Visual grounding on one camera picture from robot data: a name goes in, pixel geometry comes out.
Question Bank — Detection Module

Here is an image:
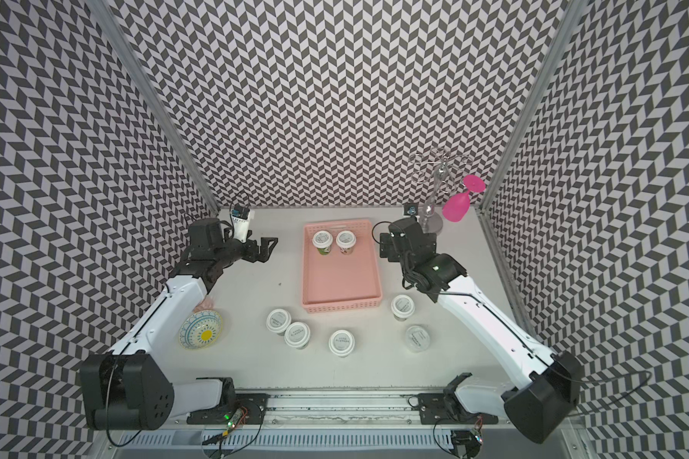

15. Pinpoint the green yogurt cup white lid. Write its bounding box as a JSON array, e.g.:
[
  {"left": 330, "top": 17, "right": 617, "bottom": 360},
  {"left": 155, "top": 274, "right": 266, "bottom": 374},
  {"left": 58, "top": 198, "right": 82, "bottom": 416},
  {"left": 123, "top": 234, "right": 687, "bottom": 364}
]
[{"left": 312, "top": 229, "right": 334, "bottom": 256}]

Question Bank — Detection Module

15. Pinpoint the beige yogurt cup red print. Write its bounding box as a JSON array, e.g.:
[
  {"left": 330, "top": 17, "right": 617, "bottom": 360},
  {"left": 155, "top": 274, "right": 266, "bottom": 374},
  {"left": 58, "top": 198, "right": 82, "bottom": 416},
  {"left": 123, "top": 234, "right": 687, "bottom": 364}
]
[{"left": 336, "top": 229, "right": 357, "bottom": 256}]

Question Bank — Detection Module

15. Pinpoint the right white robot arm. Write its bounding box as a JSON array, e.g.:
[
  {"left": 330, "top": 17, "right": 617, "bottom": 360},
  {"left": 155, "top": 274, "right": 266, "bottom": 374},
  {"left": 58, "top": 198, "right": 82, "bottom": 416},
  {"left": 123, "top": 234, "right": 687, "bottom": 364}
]
[{"left": 379, "top": 217, "right": 584, "bottom": 444}]

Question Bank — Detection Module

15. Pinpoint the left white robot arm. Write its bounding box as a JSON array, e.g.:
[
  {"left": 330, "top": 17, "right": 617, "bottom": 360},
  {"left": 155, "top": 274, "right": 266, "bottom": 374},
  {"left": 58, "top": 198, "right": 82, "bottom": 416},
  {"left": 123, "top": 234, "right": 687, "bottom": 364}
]
[{"left": 78, "top": 218, "right": 279, "bottom": 432}]

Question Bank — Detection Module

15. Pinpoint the pink perforated plastic basket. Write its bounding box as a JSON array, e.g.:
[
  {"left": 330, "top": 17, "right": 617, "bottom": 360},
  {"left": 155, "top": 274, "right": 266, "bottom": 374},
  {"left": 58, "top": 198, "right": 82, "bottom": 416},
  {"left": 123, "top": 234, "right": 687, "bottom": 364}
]
[{"left": 302, "top": 219, "right": 383, "bottom": 314}]

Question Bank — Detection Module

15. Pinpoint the clear lid yogurt cup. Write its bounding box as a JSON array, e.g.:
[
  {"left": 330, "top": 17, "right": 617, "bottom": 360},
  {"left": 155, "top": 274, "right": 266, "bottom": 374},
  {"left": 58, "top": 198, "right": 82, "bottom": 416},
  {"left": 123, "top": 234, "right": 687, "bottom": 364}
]
[{"left": 404, "top": 325, "right": 432, "bottom": 353}]

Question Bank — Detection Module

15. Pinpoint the magenta plastic wine glass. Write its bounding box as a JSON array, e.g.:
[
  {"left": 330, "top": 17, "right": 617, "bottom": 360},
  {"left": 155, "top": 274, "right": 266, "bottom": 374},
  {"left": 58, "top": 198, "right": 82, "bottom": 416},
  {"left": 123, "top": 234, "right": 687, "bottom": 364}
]
[{"left": 442, "top": 174, "right": 486, "bottom": 223}]

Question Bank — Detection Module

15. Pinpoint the pink translucent cup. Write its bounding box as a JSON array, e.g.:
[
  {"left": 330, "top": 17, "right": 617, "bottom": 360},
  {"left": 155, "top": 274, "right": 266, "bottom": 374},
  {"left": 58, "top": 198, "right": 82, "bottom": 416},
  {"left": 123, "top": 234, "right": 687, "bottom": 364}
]
[{"left": 195, "top": 296, "right": 214, "bottom": 312}]

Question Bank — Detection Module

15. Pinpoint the patterned blue yellow plate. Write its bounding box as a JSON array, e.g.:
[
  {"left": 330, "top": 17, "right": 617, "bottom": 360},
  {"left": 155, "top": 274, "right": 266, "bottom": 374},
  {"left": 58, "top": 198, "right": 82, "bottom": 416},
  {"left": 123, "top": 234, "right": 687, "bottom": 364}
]
[{"left": 178, "top": 310, "right": 223, "bottom": 350}]

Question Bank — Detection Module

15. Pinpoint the chrome glass holder stand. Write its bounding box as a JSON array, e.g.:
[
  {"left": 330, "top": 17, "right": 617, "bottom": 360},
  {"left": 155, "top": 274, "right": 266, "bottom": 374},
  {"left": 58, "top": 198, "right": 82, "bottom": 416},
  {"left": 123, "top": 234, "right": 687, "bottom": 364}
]
[{"left": 413, "top": 147, "right": 457, "bottom": 234}]

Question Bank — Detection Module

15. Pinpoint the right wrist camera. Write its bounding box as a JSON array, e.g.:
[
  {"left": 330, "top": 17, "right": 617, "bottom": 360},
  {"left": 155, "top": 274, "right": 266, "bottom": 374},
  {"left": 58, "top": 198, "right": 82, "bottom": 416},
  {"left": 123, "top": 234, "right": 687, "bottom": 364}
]
[{"left": 403, "top": 202, "right": 419, "bottom": 218}]

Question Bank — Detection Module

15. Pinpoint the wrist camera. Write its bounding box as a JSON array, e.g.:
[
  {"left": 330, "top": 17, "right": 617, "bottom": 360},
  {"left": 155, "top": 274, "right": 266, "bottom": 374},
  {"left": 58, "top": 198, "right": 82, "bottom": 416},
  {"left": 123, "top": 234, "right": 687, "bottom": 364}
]
[
  {"left": 230, "top": 204, "right": 255, "bottom": 243},
  {"left": 403, "top": 202, "right": 419, "bottom": 218}
]

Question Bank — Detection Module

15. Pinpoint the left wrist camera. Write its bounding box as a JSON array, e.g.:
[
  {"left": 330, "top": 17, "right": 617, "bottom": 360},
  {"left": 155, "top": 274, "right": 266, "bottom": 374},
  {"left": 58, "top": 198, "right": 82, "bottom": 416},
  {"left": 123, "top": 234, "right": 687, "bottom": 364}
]
[{"left": 230, "top": 204, "right": 255, "bottom": 243}]

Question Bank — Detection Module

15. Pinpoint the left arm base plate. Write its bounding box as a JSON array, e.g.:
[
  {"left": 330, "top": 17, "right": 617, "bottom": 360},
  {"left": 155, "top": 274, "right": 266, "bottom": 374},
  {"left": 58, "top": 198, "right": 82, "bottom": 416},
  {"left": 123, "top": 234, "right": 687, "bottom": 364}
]
[{"left": 186, "top": 393, "right": 269, "bottom": 426}]

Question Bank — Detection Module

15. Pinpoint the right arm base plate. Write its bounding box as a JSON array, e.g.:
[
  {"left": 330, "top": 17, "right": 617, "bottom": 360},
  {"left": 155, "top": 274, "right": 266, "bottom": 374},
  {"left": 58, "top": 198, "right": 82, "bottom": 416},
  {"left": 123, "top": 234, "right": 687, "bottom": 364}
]
[{"left": 413, "top": 392, "right": 500, "bottom": 426}]

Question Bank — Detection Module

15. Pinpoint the black cable under rail left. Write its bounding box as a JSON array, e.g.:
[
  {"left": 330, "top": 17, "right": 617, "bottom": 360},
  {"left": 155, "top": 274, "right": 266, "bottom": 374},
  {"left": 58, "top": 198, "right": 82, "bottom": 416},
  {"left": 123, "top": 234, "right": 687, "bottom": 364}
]
[{"left": 200, "top": 400, "right": 265, "bottom": 459}]

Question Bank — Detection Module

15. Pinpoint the black cable under rail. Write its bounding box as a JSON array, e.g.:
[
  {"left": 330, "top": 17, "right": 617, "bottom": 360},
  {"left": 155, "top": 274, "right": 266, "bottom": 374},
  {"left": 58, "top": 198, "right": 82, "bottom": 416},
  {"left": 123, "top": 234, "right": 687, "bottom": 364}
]
[
  {"left": 200, "top": 400, "right": 265, "bottom": 459},
  {"left": 433, "top": 418, "right": 483, "bottom": 459}
]

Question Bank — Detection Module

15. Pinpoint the aluminium front rail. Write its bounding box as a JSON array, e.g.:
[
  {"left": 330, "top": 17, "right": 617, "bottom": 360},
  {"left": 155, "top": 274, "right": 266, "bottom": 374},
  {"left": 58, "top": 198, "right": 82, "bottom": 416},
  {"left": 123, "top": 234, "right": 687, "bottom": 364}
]
[{"left": 86, "top": 389, "right": 597, "bottom": 458}]

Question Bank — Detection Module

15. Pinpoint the black cable under rail right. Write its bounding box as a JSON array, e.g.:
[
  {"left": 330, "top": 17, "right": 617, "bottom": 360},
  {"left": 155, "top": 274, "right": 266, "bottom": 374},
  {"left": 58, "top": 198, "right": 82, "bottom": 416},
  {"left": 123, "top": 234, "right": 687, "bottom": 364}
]
[{"left": 433, "top": 418, "right": 483, "bottom": 459}]

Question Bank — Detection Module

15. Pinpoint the aluminium corner post left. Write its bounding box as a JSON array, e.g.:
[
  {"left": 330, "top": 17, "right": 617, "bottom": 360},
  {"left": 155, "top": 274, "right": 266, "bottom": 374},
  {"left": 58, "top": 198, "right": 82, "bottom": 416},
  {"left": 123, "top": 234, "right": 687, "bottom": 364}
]
[{"left": 85, "top": 0, "right": 219, "bottom": 215}]

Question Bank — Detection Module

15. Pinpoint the aluminium corner post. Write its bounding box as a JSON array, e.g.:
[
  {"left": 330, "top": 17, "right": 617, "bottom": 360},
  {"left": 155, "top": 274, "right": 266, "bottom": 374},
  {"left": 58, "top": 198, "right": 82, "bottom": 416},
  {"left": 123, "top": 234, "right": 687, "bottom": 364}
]
[
  {"left": 85, "top": 0, "right": 219, "bottom": 215},
  {"left": 480, "top": 0, "right": 589, "bottom": 213}
]

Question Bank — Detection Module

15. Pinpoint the aluminium corner post right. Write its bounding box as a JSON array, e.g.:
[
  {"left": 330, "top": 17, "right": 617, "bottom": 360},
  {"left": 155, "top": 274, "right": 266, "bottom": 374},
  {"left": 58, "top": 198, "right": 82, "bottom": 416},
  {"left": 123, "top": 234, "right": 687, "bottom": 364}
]
[{"left": 480, "top": 0, "right": 589, "bottom": 213}]

